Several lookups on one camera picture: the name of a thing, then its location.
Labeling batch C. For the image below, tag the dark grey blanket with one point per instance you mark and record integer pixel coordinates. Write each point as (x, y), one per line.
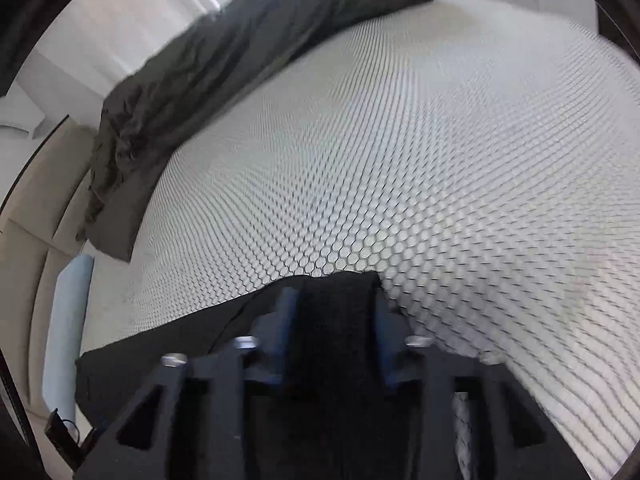
(200, 85)

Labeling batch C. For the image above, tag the white patterned bed mattress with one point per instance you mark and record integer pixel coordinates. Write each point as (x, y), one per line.
(400, 160)

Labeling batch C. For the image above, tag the light blue pillow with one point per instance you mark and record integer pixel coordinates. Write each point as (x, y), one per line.
(67, 320)

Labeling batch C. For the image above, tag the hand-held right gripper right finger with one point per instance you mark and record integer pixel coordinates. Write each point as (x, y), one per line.
(384, 330)

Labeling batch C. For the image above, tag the black pants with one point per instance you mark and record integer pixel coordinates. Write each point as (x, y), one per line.
(330, 330)

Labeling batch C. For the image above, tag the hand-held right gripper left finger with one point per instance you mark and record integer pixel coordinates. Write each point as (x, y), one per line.
(287, 312)

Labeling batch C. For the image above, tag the beige padded headboard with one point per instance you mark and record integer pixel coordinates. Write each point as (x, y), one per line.
(30, 220)

